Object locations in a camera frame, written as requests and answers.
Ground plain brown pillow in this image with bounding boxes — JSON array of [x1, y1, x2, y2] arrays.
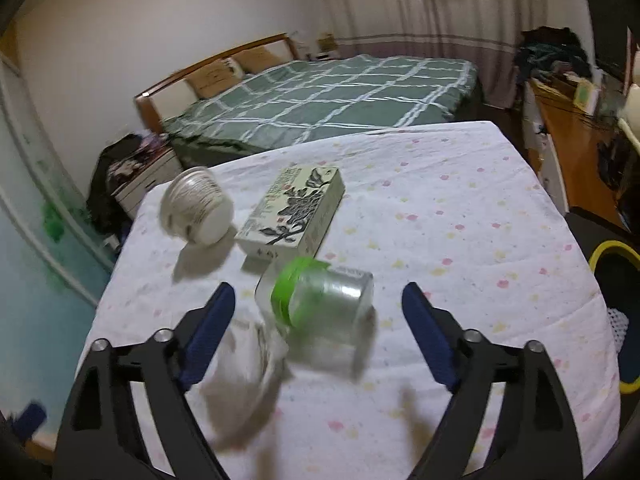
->
[[234, 46, 281, 75]]

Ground small striped paper cup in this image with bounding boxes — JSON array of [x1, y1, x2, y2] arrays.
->
[[160, 166, 236, 247]]

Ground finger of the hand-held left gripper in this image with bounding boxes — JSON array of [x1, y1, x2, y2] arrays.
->
[[12, 400, 48, 438]]

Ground wooden desk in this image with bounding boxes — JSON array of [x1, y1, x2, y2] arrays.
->
[[522, 77, 640, 231]]

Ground bed with green plaid quilt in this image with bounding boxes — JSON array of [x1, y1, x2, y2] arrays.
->
[[162, 55, 481, 161]]

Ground wooden headboard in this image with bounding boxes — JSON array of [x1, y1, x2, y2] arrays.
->
[[134, 34, 301, 133]]

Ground dark clothes pile beside nightstand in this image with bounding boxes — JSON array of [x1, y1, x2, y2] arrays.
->
[[87, 132, 173, 251]]

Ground pale green box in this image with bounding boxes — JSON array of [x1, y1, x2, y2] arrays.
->
[[574, 81, 601, 115]]

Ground flower print carton box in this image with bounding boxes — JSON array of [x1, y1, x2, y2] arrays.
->
[[234, 165, 346, 261]]

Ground white nightstand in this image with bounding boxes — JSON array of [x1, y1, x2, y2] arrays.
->
[[112, 147, 183, 221]]

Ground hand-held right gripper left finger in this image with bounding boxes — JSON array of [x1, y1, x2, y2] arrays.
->
[[52, 281, 237, 480]]

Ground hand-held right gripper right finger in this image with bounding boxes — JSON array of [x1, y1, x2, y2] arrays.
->
[[401, 281, 586, 480]]

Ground pale blue wardrobe door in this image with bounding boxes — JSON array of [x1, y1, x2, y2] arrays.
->
[[0, 35, 116, 411]]

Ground pale pink curtain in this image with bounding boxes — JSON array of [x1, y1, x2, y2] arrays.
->
[[320, 0, 596, 108]]

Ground black bin with yellow rim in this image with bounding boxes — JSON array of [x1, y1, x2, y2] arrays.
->
[[587, 240, 640, 396]]

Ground black monitor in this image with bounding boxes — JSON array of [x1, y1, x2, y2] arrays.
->
[[585, 0, 633, 96]]

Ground clear jar with green band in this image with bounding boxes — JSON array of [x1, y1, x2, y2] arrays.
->
[[255, 256, 376, 356]]

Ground dark clothes pile on desk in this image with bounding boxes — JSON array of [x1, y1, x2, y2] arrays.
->
[[515, 27, 598, 86]]

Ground brown pillow with face print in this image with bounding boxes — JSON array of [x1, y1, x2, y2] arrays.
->
[[185, 57, 246, 100]]

